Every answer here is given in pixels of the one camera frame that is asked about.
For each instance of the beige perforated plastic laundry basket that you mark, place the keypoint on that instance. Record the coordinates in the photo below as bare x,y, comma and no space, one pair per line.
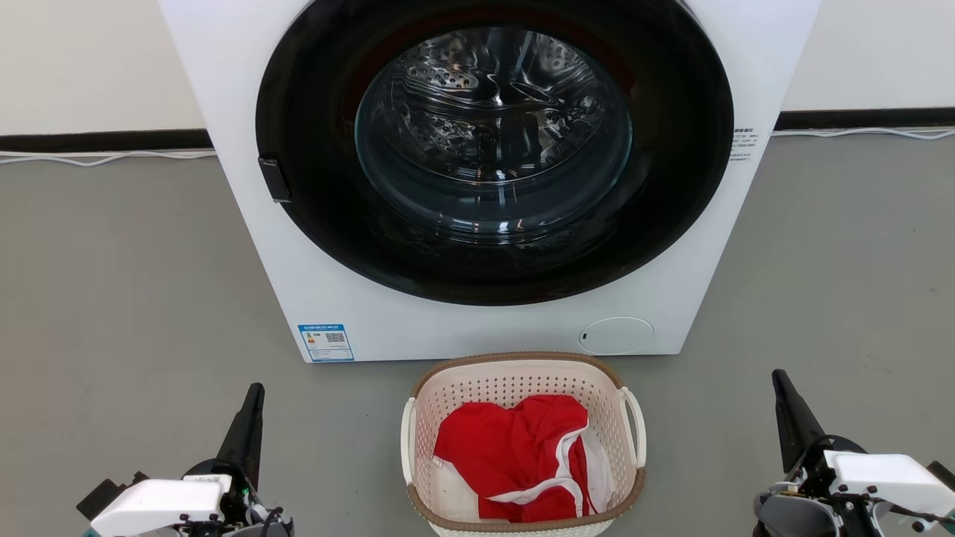
507,380

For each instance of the blue white energy label sticker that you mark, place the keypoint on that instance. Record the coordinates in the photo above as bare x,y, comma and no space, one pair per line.
326,342

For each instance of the red garment with white trim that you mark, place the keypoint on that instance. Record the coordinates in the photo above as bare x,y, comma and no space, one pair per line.
507,455

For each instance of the round white filter cover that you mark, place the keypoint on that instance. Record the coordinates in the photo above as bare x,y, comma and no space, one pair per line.
616,335

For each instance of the round black glass washer door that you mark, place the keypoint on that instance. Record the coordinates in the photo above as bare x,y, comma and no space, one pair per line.
313,97

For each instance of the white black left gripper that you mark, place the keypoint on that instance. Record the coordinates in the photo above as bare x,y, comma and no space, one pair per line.
160,503

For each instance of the white front-load washing machine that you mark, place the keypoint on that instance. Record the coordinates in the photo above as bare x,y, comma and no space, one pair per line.
246,246

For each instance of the small text label sticker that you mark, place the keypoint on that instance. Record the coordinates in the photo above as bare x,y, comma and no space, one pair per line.
741,144

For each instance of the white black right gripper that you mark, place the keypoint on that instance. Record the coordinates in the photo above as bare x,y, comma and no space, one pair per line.
888,477

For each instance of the stainless steel washer drum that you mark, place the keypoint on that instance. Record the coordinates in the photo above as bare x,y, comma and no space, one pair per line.
485,97

